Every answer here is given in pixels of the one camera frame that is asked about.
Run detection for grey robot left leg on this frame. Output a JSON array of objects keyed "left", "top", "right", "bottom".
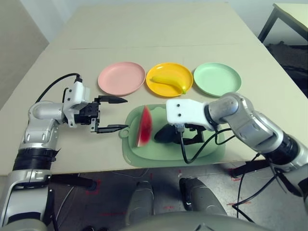
[{"left": 126, "top": 180, "right": 154, "bottom": 223}]

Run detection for grey robot torso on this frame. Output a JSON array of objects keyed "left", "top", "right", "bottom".
[{"left": 119, "top": 211, "right": 257, "bottom": 231}]

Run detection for dark green avocado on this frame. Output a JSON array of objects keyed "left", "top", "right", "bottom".
[{"left": 154, "top": 124, "right": 182, "bottom": 145}]

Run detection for yellow banana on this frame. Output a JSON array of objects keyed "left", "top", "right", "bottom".
[{"left": 150, "top": 75, "right": 187, "bottom": 95}]

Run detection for grey robot leg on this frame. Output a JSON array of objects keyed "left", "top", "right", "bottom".
[
  {"left": 179, "top": 177, "right": 228, "bottom": 216},
  {"left": 126, "top": 180, "right": 154, "bottom": 223}
]

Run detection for beige side table black legs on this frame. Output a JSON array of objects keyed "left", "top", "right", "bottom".
[{"left": 257, "top": 2, "right": 308, "bottom": 44}]

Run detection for red watermelon slice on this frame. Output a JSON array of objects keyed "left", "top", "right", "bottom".
[{"left": 136, "top": 105, "right": 153, "bottom": 148}]

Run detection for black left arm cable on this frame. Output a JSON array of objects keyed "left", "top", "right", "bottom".
[{"left": 36, "top": 73, "right": 82, "bottom": 104}]

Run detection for green silicone cutting mat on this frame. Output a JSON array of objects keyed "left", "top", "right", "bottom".
[{"left": 119, "top": 103, "right": 227, "bottom": 168}]

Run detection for black table support beam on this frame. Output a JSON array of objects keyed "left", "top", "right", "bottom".
[
  {"left": 49, "top": 173, "right": 102, "bottom": 193},
  {"left": 232, "top": 158, "right": 270, "bottom": 179}
]

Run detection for mint green plate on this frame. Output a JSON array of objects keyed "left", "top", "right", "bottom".
[{"left": 193, "top": 62, "right": 242, "bottom": 97}]

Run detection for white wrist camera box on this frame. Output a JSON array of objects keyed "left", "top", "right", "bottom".
[
  {"left": 166, "top": 98, "right": 218, "bottom": 132},
  {"left": 63, "top": 80, "right": 91, "bottom": 128}
]

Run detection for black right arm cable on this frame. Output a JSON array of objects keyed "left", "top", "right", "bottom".
[{"left": 177, "top": 124, "right": 289, "bottom": 223}]

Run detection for yellow plate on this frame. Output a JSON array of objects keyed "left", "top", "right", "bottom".
[{"left": 146, "top": 62, "right": 194, "bottom": 99}]

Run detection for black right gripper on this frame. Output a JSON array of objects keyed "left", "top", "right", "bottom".
[{"left": 179, "top": 124, "right": 205, "bottom": 146}]

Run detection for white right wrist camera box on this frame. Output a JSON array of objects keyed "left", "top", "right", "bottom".
[{"left": 166, "top": 98, "right": 218, "bottom": 132}]

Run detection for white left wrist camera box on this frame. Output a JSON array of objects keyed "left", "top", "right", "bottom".
[{"left": 63, "top": 80, "right": 91, "bottom": 128}]

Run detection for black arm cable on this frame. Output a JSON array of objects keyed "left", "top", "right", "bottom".
[
  {"left": 177, "top": 124, "right": 289, "bottom": 223},
  {"left": 36, "top": 73, "right": 82, "bottom": 104}
]

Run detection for grey robot right leg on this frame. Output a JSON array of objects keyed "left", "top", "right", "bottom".
[{"left": 179, "top": 177, "right": 228, "bottom": 216}]

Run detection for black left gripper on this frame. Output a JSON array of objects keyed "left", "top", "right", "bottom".
[{"left": 75, "top": 95, "right": 129, "bottom": 134}]

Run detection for pink plate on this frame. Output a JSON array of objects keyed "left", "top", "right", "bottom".
[{"left": 97, "top": 61, "right": 147, "bottom": 95}]

